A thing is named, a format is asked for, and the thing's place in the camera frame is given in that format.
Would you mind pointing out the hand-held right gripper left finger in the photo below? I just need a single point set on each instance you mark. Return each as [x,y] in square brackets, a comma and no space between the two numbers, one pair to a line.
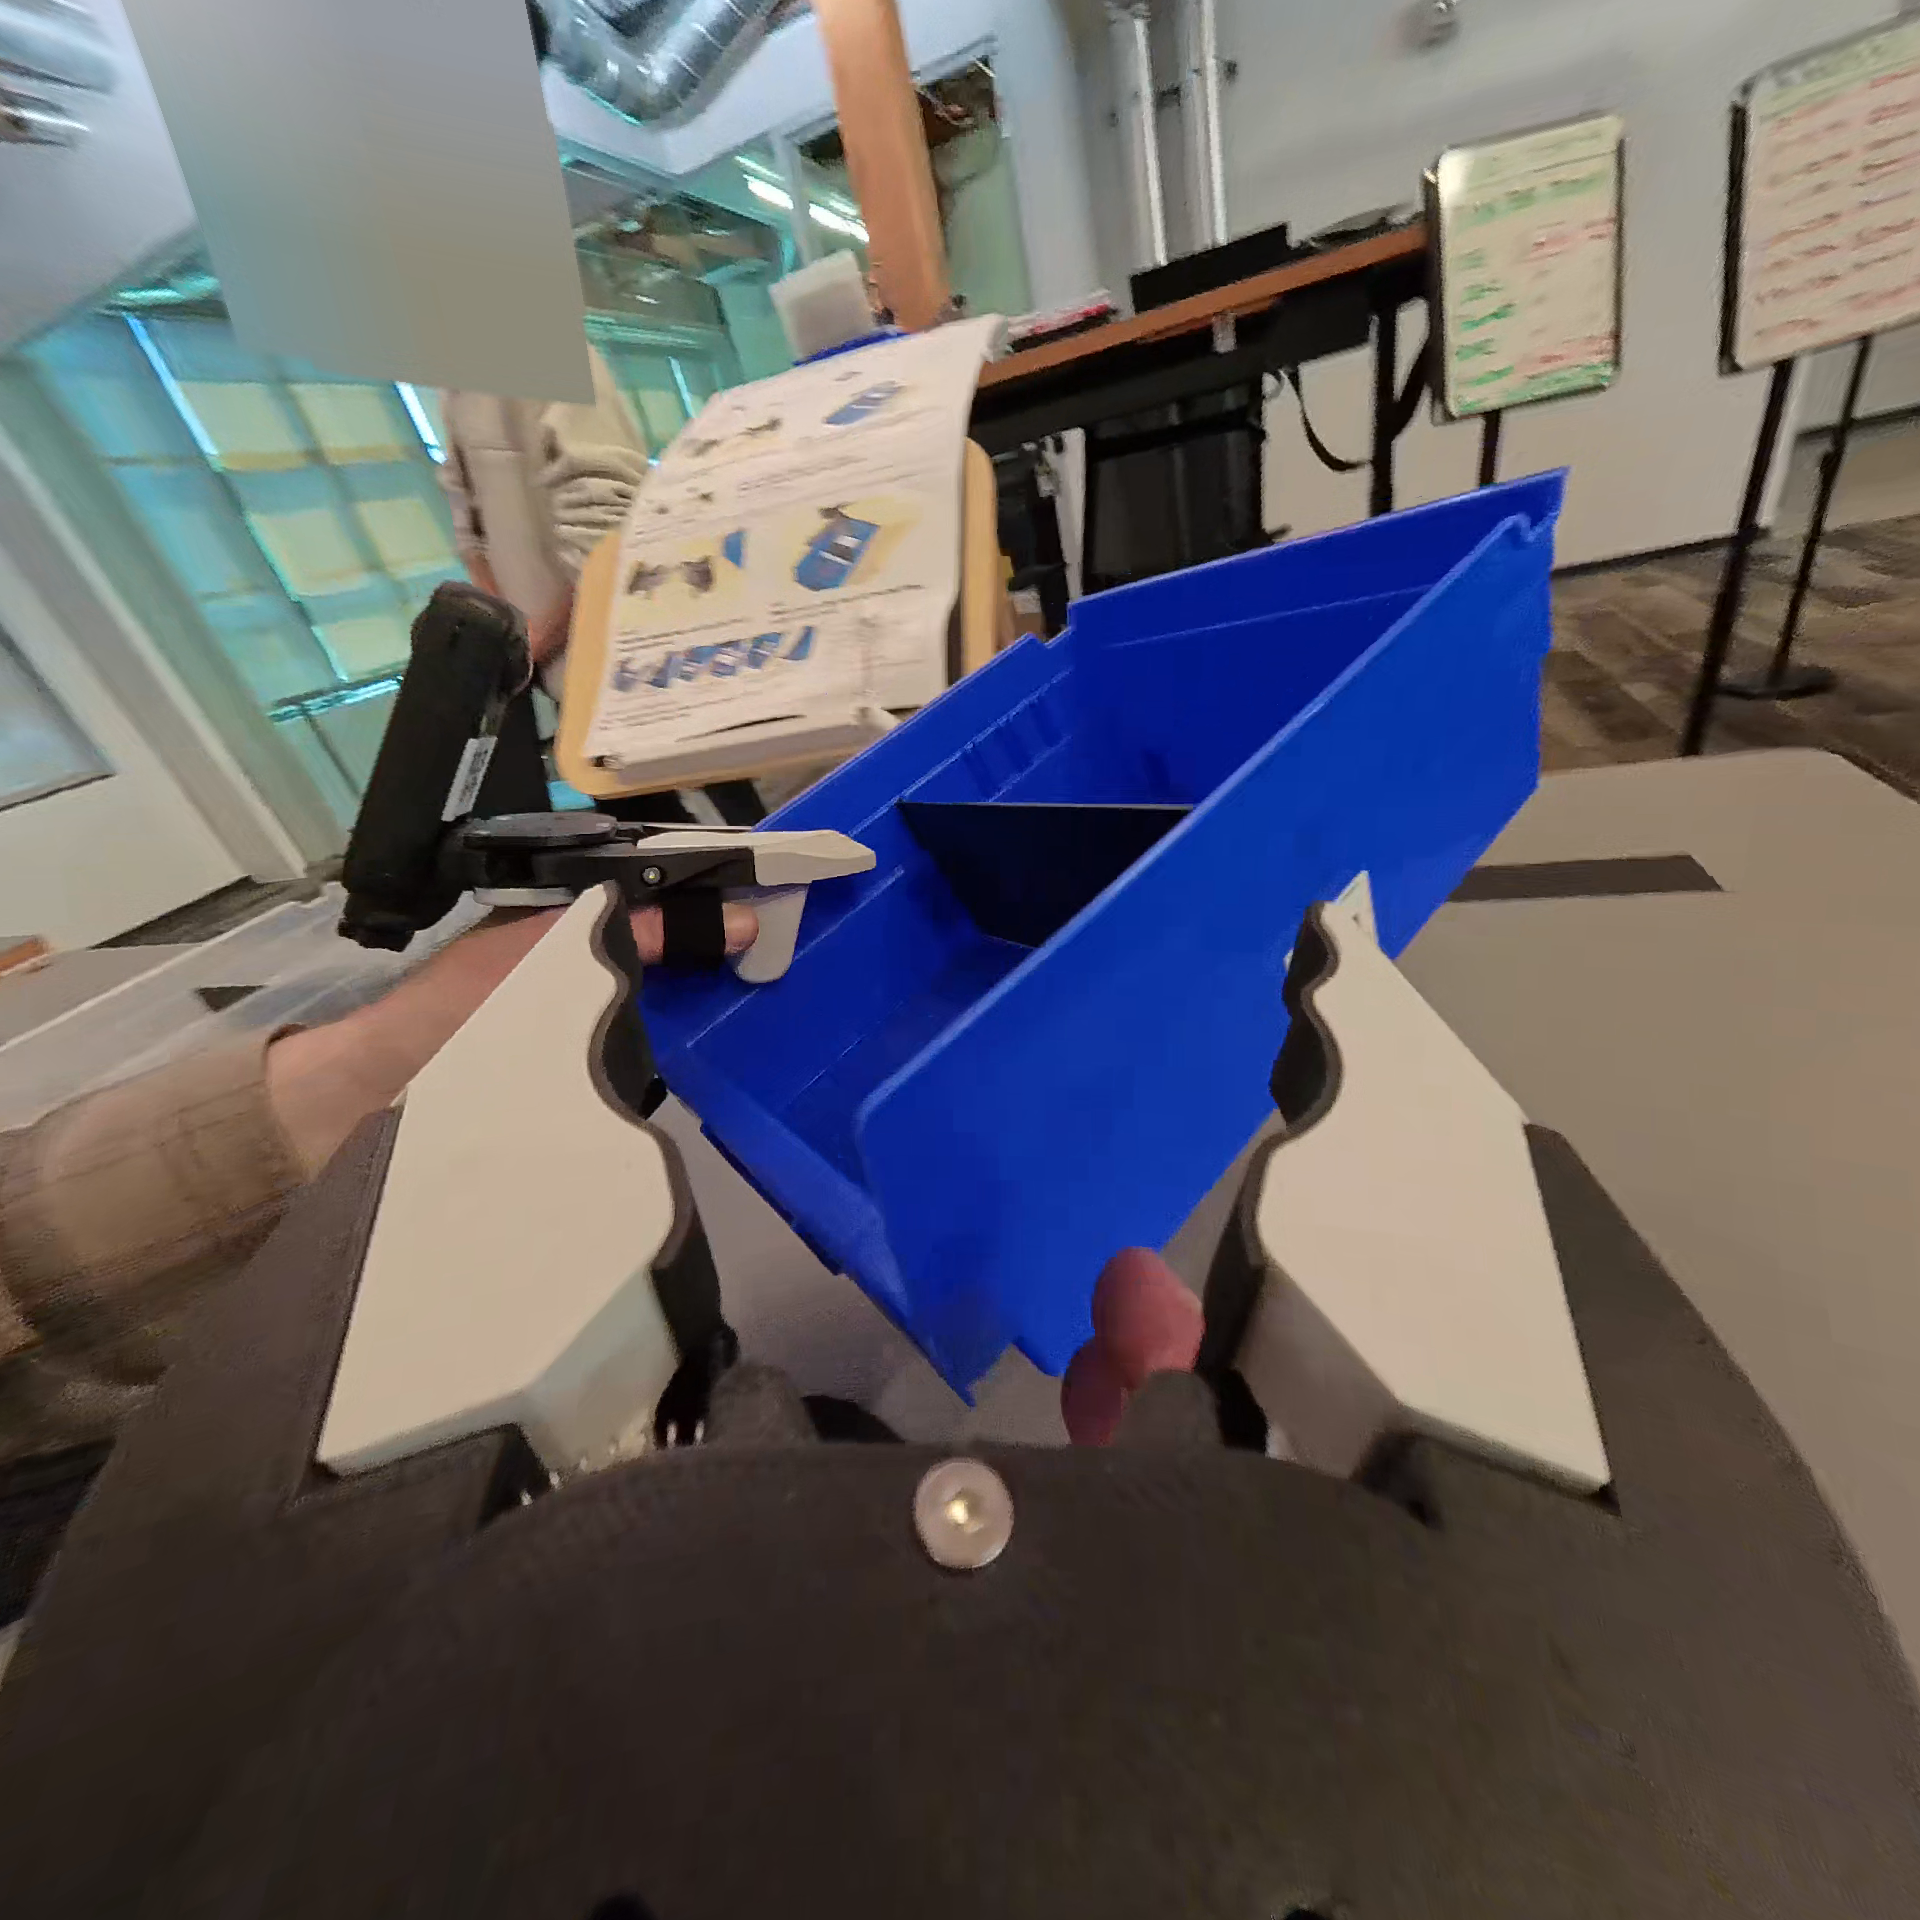
[495,1231]

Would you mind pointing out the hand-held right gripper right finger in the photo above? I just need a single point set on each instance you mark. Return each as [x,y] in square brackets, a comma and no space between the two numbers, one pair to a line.
[1428,1262]

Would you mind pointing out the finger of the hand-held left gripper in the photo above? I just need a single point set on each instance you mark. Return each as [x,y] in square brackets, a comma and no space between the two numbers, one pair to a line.
[767,853]

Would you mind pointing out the clear plastic bin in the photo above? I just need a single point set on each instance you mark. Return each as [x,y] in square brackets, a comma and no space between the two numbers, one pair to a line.
[134,1022]

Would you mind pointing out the blue plastic bin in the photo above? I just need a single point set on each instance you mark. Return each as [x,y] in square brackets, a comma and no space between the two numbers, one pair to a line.
[1203,903]

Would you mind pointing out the person's left forearm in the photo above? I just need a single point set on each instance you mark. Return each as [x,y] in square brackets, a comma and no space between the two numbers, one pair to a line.
[134,1186]

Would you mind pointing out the person's left hand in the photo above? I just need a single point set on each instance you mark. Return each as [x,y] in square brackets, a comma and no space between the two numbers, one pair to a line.
[450,1004]

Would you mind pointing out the black bin divider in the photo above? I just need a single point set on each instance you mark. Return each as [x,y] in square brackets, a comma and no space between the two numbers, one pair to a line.
[1051,854]

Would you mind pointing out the printed instruction sheet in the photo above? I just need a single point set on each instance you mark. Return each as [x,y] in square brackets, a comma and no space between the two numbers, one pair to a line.
[794,555]

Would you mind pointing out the wooden column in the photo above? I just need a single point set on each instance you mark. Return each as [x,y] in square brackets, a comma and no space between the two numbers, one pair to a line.
[886,167]

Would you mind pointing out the white easel board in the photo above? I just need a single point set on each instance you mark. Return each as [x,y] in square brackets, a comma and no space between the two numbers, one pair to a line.
[1825,196]
[1524,264]

